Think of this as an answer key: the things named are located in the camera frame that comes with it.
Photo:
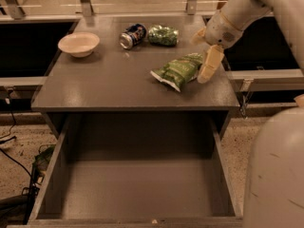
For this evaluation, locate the small green snack bag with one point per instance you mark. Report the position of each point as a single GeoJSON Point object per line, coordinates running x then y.
{"type": "Point", "coordinates": [163, 36]}

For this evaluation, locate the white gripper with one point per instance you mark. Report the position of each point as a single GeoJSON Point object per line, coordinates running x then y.
{"type": "Point", "coordinates": [219, 31]}

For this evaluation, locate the white bowl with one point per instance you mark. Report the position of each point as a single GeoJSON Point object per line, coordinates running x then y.
{"type": "Point", "coordinates": [79, 44]}

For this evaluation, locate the blue soda can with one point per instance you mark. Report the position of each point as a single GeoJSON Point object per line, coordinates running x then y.
{"type": "Point", "coordinates": [132, 36]}

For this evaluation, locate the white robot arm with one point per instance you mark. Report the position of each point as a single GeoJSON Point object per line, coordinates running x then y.
{"type": "Point", "coordinates": [274, 189]}

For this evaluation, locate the green bag on floor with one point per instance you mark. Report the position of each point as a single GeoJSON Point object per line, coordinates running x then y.
{"type": "Point", "coordinates": [42, 160]}

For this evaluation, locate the grey cabinet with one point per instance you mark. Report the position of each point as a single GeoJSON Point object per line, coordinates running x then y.
{"type": "Point", "coordinates": [112, 78]}

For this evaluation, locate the open grey top drawer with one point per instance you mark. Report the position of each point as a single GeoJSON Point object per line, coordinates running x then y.
{"type": "Point", "coordinates": [136, 170]}

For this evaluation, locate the green jalapeno chip bag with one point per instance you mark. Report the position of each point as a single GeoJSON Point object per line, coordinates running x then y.
{"type": "Point", "coordinates": [177, 73]}

